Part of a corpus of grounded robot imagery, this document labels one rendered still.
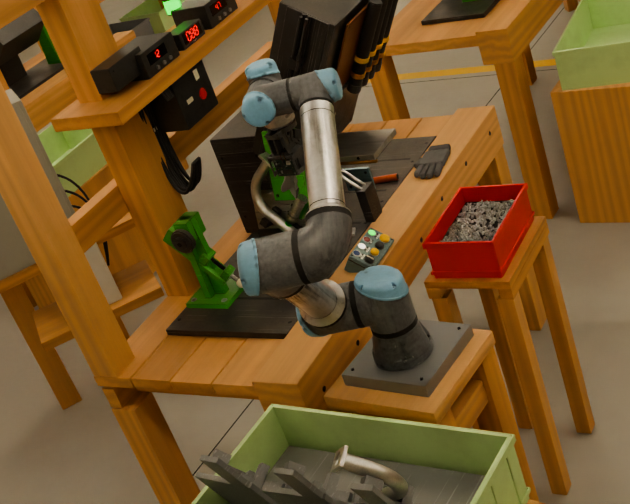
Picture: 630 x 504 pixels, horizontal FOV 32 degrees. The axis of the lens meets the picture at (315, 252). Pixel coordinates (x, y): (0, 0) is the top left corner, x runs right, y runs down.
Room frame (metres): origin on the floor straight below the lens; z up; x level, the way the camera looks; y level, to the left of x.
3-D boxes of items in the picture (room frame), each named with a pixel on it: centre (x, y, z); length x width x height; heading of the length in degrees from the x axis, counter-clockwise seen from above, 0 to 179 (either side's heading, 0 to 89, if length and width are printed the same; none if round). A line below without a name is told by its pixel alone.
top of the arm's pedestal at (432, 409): (2.24, -0.12, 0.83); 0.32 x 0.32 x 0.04; 47
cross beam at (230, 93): (3.28, 0.27, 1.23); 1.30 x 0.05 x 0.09; 143
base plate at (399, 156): (3.06, -0.02, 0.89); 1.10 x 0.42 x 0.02; 143
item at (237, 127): (3.23, 0.02, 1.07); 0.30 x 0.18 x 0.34; 143
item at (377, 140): (3.06, -0.15, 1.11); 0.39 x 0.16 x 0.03; 53
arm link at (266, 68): (2.40, -0.03, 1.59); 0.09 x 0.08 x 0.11; 164
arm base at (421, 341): (2.24, -0.12, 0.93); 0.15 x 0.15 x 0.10
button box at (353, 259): (2.73, -0.14, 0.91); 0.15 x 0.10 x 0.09; 143
